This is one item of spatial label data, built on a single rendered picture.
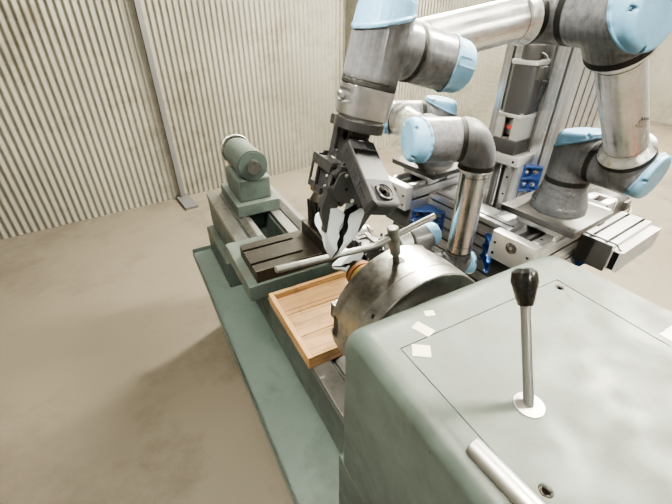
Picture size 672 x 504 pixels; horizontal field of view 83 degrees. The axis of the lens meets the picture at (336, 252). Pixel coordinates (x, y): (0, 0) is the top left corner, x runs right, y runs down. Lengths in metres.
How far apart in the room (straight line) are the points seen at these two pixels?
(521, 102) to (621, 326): 0.83
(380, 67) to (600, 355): 0.49
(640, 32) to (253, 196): 1.41
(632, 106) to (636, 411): 0.61
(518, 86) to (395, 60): 0.88
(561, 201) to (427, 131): 0.44
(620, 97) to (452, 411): 0.71
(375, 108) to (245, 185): 1.28
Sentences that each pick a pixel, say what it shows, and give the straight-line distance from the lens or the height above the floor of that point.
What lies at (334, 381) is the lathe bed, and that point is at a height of 0.87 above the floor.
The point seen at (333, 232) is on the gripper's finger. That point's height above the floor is 1.38.
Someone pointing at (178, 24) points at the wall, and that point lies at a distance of 4.03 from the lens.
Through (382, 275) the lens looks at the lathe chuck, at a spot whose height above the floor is 1.22.
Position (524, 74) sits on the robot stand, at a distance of 1.37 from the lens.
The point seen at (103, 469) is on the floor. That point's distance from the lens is 2.12.
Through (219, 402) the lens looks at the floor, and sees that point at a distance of 2.13.
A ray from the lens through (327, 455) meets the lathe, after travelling 1.29.
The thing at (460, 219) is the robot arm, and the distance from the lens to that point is 1.16.
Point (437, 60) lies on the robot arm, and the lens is 0.58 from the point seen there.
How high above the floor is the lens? 1.67
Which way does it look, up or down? 33 degrees down
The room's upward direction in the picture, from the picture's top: straight up
